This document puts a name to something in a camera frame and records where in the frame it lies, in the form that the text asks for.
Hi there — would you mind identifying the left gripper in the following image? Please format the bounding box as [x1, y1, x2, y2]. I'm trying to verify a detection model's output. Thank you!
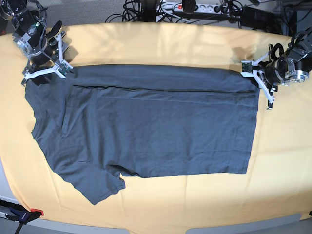
[260, 43, 288, 85]

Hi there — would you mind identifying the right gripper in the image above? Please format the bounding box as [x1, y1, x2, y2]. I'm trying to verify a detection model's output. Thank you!
[25, 20, 62, 86]

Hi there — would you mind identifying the dark blue-grey T-shirt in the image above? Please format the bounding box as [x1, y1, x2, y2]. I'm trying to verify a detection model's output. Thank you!
[25, 65, 259, 204]

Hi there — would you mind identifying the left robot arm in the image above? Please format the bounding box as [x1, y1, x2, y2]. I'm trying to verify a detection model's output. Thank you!
[261, 27, 312, 86]

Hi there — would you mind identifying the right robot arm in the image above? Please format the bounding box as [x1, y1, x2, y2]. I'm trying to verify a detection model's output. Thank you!
[0, 0, 67, 85]

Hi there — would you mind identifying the black power adapter brick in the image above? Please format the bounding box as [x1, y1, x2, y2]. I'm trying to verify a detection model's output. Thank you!
[241, 7, 275, 26]

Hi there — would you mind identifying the white power strip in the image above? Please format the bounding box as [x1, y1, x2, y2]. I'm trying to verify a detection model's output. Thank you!
[162, 2, 230, 15]

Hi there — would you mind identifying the blue and red bar clamp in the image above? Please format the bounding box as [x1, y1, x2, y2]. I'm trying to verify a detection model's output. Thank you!
[0, 199, 44, 234]

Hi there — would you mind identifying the black cable bundle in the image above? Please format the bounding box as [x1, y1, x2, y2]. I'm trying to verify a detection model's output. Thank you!
[106, 0, 195, 24]

